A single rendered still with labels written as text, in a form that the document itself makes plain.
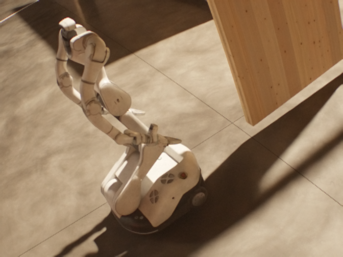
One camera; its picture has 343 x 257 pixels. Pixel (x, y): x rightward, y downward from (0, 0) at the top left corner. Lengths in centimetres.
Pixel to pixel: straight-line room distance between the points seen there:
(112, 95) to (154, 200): 78
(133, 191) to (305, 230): 114
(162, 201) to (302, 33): 165
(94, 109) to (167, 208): 93
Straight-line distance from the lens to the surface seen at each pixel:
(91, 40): 225
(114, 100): 252
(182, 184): 285
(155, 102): 422
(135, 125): 271
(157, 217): 289
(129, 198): 288
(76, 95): 276
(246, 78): 313
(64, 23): 236
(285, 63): 336
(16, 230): 375
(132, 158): 293
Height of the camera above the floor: 230
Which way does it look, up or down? 38 degrees down
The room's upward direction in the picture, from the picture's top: 21 degrees counter-clockwise
